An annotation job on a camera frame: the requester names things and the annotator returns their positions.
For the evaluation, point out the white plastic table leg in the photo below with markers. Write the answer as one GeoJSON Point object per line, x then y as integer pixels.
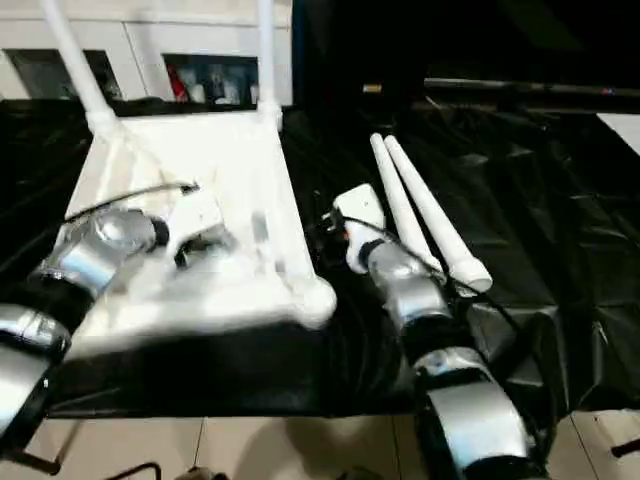
{"type": "Point", "coordinates": [435, 215]}
{"type": "Point", "coordinates": [266, 60]}
{"type": "Point", "coordinates": [395, 190]}
{"type": "Point", "coordinates": [75, 60]}

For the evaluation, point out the white plastic table top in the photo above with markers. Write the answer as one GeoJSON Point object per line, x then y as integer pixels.
{"type": "Point", "coordinates": [200, 165]}

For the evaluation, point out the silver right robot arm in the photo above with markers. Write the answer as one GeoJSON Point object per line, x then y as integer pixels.
{"type": "Point", "coordinates": [425, 300]}

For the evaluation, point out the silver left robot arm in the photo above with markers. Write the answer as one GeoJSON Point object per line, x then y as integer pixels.
{"type": "Point", "coordinates": [85, 260]}

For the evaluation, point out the gold piano label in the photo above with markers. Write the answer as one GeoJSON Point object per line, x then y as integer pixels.
{"type": "Point", "coordinates": [372, 88]}

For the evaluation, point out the black work mat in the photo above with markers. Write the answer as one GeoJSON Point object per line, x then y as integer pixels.
{"type": "Point", "coordinates": [525, 225]}

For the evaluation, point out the white glass-door cabinet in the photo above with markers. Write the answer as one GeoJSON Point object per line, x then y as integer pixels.
{"type": "Point", "coordinates": [140, 50]}

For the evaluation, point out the black robot foot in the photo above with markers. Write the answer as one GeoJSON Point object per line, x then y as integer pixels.
{"type": "Point", "coordinates": [205, 473]}

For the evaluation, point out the black piano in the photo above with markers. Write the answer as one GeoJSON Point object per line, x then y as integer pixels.
{"type": "Point", "coordinates": [475, 40]}

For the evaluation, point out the white flat board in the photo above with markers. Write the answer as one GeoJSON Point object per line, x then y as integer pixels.
{"type": "Point", "coordinates": [622, 127]}

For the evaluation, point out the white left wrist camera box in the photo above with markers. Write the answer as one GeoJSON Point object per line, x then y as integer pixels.
{"type": "Point", "coordinates": [200, 215]}

